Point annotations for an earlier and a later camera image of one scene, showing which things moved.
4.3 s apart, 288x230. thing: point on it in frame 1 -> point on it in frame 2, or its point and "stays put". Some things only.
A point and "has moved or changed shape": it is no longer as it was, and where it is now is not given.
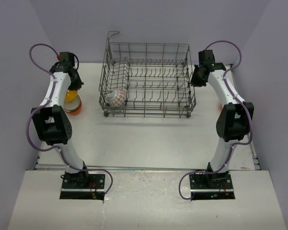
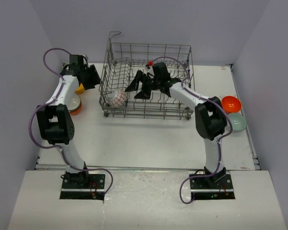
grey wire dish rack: (144, 79) stays put
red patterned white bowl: (116, 97) stays put
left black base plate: (84, 182) stays put
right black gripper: (194, 82) -> (145, 94)
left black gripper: (78, 85) -> (95, 79)
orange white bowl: (74, 112) stays put
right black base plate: (213, 182) stays put
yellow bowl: (70, 94) has moved or changed shape
